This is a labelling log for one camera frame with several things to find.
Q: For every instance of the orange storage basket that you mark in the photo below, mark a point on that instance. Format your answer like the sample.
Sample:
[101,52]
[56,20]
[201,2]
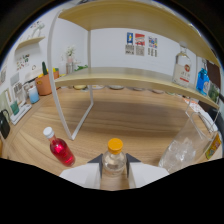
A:
[45,85]

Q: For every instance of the green potted plant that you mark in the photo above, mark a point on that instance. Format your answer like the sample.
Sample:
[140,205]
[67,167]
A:
[81,67]

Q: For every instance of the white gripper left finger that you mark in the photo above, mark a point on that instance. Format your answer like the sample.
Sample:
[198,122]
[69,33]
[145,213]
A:
[83,175]

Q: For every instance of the white flower vase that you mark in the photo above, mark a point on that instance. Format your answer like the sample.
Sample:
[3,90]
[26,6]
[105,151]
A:
[70,63]

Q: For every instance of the blue liquid bottle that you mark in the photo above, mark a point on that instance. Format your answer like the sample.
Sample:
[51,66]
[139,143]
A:
[202,81]

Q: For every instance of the green cup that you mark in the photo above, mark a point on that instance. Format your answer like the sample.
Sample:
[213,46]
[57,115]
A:
[14,108]

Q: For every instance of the clear bottle red label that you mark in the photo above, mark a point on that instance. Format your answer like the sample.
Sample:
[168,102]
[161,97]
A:
[182,71]

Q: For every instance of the small red liquid bottle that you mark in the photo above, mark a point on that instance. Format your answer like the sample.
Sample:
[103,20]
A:
[61,151]

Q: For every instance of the clear bottle orange cap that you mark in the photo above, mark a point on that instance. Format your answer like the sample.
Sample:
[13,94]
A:
[114,161]

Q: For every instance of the dark green bottle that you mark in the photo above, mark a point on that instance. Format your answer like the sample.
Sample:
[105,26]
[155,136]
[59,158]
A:
[213,92]

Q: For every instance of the glass tumbler with ice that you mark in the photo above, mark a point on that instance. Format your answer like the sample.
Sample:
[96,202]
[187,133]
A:
[181,151]

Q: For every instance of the white tray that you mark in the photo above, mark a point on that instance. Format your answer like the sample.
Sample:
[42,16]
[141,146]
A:
[21,115]

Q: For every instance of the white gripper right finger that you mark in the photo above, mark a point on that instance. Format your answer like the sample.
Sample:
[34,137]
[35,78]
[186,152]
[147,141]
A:
[146,173]

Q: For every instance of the white frame wooden shelf rack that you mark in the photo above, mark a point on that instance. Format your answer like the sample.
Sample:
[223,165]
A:
[133,78]

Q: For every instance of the black handbag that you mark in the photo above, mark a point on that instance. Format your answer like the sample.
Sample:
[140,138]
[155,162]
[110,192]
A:
[4,126]

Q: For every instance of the wooden wall shelf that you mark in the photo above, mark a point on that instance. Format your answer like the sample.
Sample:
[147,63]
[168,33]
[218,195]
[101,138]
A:
[30,41]

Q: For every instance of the blue white cup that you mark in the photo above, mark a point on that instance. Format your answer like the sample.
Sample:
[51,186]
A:
[33,95]

